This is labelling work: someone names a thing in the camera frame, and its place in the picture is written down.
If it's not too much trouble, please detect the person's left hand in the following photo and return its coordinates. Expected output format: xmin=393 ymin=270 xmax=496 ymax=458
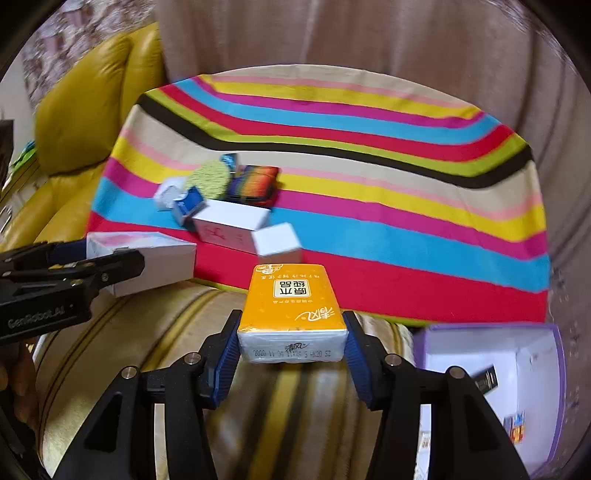
xmin=0 ymin=344 xmax=40 ymax=425

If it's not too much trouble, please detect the small plain white box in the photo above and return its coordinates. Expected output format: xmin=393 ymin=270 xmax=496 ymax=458
xmin=154 ymin=178 xmax=190 ymax=212

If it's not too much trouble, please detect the green round scrubber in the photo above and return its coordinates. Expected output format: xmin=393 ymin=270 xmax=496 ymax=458
xmin=186 ymin=160 xmax=232 ymax=201

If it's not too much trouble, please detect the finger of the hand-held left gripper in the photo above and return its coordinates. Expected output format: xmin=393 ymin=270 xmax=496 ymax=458
xmin=7 ymin=250 xmax=146 ymax=298
xmin=0 ymin=240 xmax=89 ymax=274

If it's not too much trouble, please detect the plain white cube box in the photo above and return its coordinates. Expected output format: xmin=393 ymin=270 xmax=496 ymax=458
xmin=253 ymin=222 xmax=303 ymax=265

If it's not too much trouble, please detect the yellow leather sofa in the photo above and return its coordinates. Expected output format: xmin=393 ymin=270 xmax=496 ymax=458
xmin=0 ymin=23 xmax=167 ymax=259

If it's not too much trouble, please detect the orange tissue packet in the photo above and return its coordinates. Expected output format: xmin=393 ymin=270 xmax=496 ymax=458
xmin=237 ymin=263 xmax=349 ymax=365

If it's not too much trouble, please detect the grey blue box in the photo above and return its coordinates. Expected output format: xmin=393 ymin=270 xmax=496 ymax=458
xmin=172 ymin=187 xmax=206 ymax=232

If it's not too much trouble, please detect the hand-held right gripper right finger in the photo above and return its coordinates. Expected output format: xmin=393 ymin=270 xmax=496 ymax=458
xmin=342 ymin=311 xmax=529 ymax=480

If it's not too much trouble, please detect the green plastic item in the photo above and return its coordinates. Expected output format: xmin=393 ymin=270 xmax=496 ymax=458
xmin=9 ymin=141 xmax=38 ymax=174

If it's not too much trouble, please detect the white box with pink print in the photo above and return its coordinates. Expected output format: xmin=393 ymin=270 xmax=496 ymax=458
xmin=191 ymin=199 xmax=272 ymax=256

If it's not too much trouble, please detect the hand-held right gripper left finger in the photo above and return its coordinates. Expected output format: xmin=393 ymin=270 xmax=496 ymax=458
xmin=58 ymin=311 xmax=245 ymax=480

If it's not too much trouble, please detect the purple storage box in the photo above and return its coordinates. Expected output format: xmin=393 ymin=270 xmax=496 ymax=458
xmin=412 ymin=323 xmax=568 ymax=478

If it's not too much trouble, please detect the rainbow striped cloth bundle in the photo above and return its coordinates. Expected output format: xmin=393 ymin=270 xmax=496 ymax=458
xmin=225 ymin=165 xmax=281 ymax=206

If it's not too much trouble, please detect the white box with pink splash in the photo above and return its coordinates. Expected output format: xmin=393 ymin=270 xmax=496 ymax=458
xmin=86 ymin=231 xmax=198 ymax=297

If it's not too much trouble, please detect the red and blue box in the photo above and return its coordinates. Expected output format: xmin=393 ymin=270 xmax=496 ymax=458
xmin=503 ymin=411 xmax=528 ymax=444

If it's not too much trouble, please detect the black box with cup print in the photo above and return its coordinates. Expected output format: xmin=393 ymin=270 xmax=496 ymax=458
xmin=471 ymin=364 xmax=498 ymax=397

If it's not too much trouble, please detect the beige striped cushion cover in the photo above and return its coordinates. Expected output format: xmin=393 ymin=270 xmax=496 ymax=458
xmin=32 ymin=277 xmax=467 ymax=480

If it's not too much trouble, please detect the beige curtain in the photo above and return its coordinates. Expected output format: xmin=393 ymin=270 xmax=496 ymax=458
xmin=154 ymin=0 xmax=591 ymax=324

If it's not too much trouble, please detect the colourful striped blanket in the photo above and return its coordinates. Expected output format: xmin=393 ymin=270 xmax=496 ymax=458
xmin=85 ymin=71 xmax=552 ymax=328

